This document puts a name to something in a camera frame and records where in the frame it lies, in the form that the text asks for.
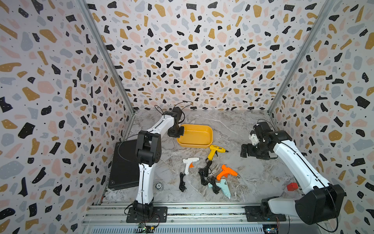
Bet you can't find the yellow plastic storage box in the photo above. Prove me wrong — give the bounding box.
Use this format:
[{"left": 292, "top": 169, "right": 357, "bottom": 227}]
[{"left": 177, "top": 124, "right": 213, "bottom": 149}]

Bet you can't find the orange hot glue gun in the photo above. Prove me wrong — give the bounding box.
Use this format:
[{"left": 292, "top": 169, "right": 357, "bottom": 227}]
[{"left": 207, "top": 165, "right": 240, "bottom": 186}]

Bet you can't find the yellow hot glue gun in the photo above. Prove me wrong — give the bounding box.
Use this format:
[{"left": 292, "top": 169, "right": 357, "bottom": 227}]
[{"left": 198, "top": 144, "right": 229, "bottom": 186}]

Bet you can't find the white hot glue gun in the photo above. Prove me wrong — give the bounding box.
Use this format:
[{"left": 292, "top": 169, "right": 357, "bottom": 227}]
[{"left": 179, "top": 157, "right": 200, "bottom": 192}]

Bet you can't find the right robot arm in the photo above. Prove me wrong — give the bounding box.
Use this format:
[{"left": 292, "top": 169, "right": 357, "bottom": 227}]
[{"left": 241, "top": 122, "right": 346, "bottom": 225}]

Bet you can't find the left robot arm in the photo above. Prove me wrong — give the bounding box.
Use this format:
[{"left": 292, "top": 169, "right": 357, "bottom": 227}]
[{"left": 133, "top": 107, "right": 184, "bottom": 218}]

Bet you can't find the mint green hot glue gun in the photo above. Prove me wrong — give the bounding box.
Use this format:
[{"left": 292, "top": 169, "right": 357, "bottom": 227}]
[{"left": 208, "top": 179, "right": 231, "bottom": 199}]

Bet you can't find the black flat box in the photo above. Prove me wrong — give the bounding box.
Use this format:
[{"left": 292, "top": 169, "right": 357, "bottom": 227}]
[{"left": 108, "top": 139, "right": 139, "bottom": 191}]

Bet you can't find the red small object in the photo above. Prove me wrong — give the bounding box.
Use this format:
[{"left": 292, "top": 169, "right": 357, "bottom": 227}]
[{"left": 286, "top": 182, "right": 299, "bottom": 192}]

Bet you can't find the small round metal disc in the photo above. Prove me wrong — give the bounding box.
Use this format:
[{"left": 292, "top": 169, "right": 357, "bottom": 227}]
[{"left": 155, "top": 182, "right": 163, "bottom": 191}]

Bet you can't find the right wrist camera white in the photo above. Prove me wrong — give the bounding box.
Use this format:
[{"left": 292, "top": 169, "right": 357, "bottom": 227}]
[{"left": 249, "top": 130, "right": 259, "bottom": 146}]

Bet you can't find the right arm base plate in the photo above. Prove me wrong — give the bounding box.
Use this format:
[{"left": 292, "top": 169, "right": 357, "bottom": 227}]
[{"left": 244, "top": 205, "right": 287, "bottom": 222}]

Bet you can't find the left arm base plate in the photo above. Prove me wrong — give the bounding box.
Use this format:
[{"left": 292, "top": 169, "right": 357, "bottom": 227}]
[{"left": 126, "top": 206, "right": 168, "bottom": 223}]

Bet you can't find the aluminium front rail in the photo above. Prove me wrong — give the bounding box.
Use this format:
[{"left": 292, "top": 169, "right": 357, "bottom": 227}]
[{"left": 82, "top": 202, "right": 304, "bottom": 226}]

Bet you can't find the white perforated cable tray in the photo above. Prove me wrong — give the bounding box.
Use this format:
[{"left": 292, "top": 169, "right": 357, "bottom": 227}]
[{"left": 88, "top": 224, "right": 265, "bottom": 234}]

